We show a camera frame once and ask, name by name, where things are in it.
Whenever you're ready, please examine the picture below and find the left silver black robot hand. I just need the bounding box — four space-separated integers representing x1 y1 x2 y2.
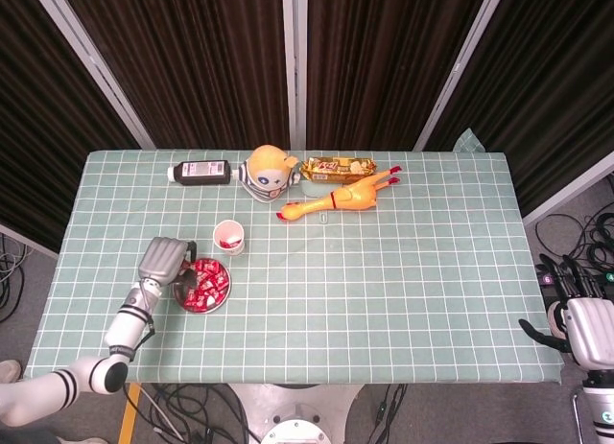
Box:
137 236 199 292

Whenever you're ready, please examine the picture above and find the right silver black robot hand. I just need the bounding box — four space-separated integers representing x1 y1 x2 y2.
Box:
519 253 614 376

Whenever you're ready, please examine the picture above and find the metal bowl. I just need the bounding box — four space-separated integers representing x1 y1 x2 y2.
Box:
173 256 232 315

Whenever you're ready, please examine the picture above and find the white paper cup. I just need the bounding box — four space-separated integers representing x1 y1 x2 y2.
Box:
212 219 248 257

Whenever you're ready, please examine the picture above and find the dark bottle with white cap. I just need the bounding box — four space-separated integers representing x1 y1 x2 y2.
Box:
166 159 233 187

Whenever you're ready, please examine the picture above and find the yellow plush doll striped shirt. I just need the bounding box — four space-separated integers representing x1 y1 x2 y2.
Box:
233 144 302 204

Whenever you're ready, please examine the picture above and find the yellow floor tape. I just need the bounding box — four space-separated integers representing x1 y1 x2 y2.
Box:
117 385 143 444

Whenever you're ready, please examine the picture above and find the green checkered tablecloth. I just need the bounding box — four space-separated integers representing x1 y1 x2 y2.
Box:
23 127 565 386

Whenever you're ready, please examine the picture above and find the gold biscuit package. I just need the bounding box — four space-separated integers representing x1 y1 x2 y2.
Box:
300 155 378 185

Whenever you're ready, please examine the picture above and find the yellow rubber chicken toy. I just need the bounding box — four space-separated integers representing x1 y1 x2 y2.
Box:
275 164 403 222

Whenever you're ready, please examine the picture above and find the dark corrugated partition panel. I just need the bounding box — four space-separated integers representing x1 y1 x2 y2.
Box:
306 0 493 152
0 0 140 246
57 0 292 151
424 0 614 218

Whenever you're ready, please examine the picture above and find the floor cable tangle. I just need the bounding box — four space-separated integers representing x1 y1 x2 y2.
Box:
534 173 614 277
0 232 33 323
138 384 263 444

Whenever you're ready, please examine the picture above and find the grey partition base rail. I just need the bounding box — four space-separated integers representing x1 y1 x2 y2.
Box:
0 221 61 261
521 149 614 227

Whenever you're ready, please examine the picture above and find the white floor cable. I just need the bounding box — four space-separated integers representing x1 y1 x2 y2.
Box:
141 387 187 444

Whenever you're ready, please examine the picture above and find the silver robot pedestal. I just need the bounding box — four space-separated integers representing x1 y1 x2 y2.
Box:
228 384 366 444

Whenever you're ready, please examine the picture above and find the grey partition frame post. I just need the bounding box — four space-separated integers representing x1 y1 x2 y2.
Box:
280 0 309 151
27 0 157 151
413 0 510 152

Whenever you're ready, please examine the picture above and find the black cable with inline switch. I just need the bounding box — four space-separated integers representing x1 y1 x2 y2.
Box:
371 384 409 444

